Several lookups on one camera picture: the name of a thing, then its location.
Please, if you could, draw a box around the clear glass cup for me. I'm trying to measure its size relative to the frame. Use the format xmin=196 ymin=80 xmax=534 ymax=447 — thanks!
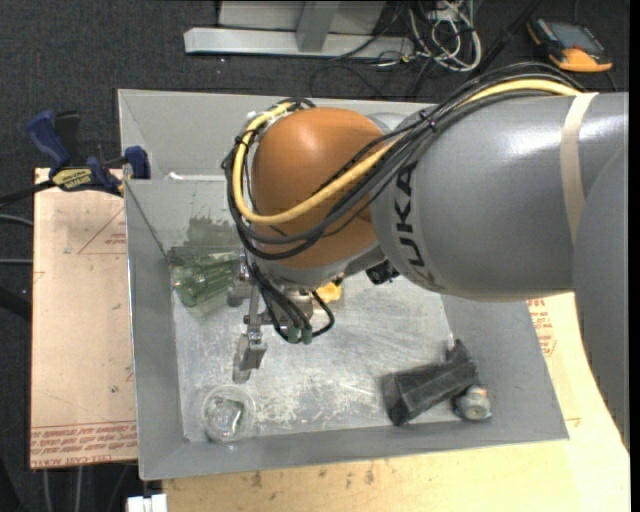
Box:
xmin=201 ymin=384 xmax=257 ymax=444

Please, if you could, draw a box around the grey metal bin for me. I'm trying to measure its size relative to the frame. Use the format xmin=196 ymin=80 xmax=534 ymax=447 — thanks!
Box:
xmin=118 ymin=88 xmax=570 ymax=482

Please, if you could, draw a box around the yellow toy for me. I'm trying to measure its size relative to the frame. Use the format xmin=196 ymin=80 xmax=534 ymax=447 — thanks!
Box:
xmin=316 ymin=278 xmax=345 ymax=304

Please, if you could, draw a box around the brown cardboard board red print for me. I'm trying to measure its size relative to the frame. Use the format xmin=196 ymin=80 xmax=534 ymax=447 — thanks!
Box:
xmin=29 ymin=167 xmax=585 ymax=471

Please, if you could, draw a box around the silver metal fitting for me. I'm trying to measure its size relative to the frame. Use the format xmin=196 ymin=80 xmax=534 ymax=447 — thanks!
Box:
xmin=451 ymin=384 xmax=494 ymax=422

